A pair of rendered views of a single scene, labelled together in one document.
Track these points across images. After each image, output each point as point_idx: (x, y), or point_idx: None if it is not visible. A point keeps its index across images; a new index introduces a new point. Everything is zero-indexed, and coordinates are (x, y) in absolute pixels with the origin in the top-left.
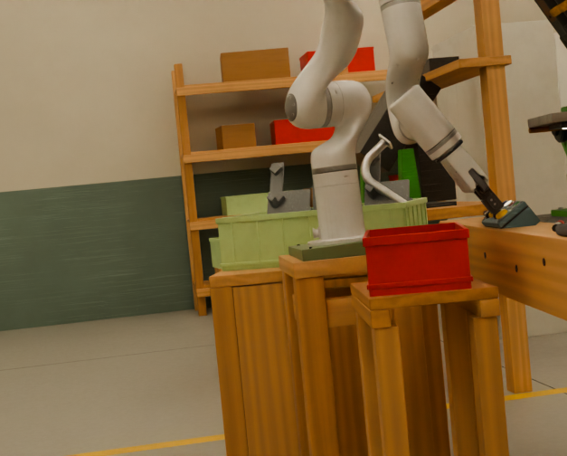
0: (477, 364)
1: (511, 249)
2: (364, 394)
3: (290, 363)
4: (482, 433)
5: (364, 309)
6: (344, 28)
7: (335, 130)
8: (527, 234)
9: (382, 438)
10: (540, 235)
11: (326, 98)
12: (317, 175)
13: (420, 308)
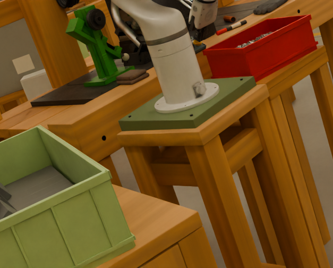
0: (287, 89)
1: None
2: (295, 148)
3: (234, 233)
4: (297, 124)
5: (313, 63)
6: None
7: (144, 2)
8: (248, 26)
9: None
10: (259, 19)
11: None
12: (188, 32)
13: None
